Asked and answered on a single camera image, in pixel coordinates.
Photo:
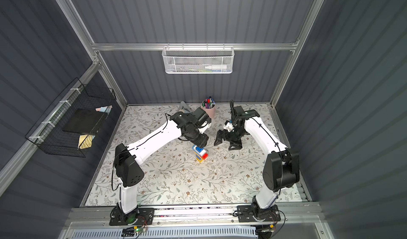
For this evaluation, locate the white wire mesh basket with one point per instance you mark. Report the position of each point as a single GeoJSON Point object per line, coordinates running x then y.
{"type": "Point", "coordinates": [193, 59]}

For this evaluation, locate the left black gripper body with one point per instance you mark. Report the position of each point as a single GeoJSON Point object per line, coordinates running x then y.
{"type": "Point", "coordinates": [200, 140]}

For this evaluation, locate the white tube in basket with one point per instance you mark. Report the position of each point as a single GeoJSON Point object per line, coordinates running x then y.
{"type": "Point", "coordinates": [216, 67]}

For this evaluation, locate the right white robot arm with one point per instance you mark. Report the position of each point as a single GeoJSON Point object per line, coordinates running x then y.
{"type": "Point", "coordinates": [281, 169]}

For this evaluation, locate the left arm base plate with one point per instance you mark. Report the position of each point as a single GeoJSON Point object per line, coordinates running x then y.
{"type": "Point", "coordinates": [137, 217]}

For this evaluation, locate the yellow sticky notes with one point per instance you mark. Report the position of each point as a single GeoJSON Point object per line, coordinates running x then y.
{"type": "Point", "coordinates": [85, 141]}

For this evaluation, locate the black wire basket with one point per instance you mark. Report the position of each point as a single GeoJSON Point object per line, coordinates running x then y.
{"type": "Point", "coordinates": [48, 135]}

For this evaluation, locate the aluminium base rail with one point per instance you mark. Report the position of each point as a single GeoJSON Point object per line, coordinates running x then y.
{"type": "Point", "coordinates": [198, 215]}

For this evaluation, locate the black notebook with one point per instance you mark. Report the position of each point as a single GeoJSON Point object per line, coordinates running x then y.
{"type": "Point", "coordinates": [85, 121]}

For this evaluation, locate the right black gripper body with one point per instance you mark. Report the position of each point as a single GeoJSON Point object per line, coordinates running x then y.
{"type": "Point", "coordinates": [230, 135]}

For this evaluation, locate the pink pen cup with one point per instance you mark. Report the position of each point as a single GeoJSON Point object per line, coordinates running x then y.
{"type": "Point", "coordinates": [210, 111]}

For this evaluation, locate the long yellow lego brick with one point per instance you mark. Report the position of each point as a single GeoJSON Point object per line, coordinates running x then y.
{"type": "Point", "coordinates": [199, 156]}

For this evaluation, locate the pastel eraser block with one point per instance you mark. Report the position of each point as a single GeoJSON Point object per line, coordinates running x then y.
{"type": "Point", "coordinates": [105, 109]}

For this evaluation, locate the pens in cup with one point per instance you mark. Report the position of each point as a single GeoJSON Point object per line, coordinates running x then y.
{"type": "Point", "coordinates": [208, 103]}

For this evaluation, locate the white lego plate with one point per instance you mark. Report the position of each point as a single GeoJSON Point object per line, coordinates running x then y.
{"type": "Point", "coordinates": [202, 152]}

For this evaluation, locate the grey stapler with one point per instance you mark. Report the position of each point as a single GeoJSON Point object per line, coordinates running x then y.
{"type": "Point", "coordinates": [184, 107]}

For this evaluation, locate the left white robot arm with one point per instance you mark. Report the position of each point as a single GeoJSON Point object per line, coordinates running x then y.
{"type": "Point", "coordinates": [129, 158]}

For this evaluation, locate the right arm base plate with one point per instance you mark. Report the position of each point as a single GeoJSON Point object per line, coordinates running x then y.
{"type": "Point", "coordinates": [246, 213]}

